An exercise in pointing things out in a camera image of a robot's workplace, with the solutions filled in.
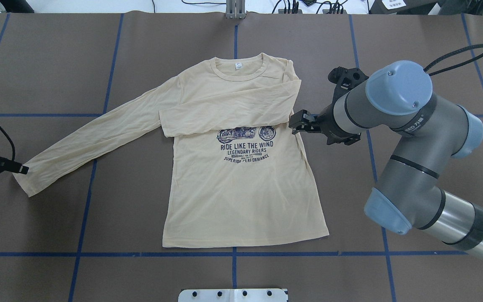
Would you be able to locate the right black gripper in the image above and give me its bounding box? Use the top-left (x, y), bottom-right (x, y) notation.
top-left (288, 67), bottom-right (368, 146)

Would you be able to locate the beige long-sleeve printed shirt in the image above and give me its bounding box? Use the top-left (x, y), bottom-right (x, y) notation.
top-left (14, 53), bottom-right (329, 248)

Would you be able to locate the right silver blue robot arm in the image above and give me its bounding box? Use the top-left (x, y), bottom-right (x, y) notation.
top-left (288, 60), bottom-right (483, 260)

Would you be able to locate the aluminium frame post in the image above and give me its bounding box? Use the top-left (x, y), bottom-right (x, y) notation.
top-left (226, 0), bottom-right (247, 20)

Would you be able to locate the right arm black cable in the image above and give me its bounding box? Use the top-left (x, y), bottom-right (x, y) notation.
top-left (423, 43), bottom-right (483, 77)

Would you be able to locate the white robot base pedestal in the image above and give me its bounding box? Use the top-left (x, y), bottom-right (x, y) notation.
top-left (178, 288), bottom-right (289, 302)

